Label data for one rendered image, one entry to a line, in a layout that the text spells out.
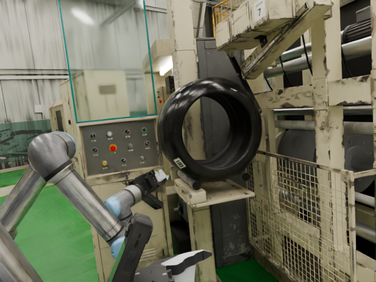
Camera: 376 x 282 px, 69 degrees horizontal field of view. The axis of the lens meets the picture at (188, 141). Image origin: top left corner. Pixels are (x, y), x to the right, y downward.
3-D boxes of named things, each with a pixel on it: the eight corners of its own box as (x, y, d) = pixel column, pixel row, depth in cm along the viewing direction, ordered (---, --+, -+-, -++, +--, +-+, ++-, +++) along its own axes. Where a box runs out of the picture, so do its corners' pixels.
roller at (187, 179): (184, 171, 175) (181, 177, 175) (179, 167, 174) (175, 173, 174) (202, 184, 142) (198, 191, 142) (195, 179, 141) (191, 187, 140)
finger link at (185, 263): (201, 276, 49) (163, 302, 43) (197, 243, 49) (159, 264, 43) (215, 281, 47) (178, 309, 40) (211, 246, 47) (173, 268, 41)
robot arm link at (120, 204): (104, 222, 102) (96, 201, 101) (125, 208, 111) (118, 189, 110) (117, 222, 97) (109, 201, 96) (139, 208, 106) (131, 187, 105)
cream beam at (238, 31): (215, 51, 175) (213, 27, 173) (250, 50, 181) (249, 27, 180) (268, 19, 117) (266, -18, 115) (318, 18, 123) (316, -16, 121)
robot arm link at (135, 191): (138, 203, 106) (126, 208, 111) (146, 198, 109) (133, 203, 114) (129, 186, 106) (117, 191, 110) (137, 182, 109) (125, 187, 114)
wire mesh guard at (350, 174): (248, 242, 198) (241, 146, 190) (250, 241, 199) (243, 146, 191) (355, 339, 112) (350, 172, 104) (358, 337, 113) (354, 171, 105)
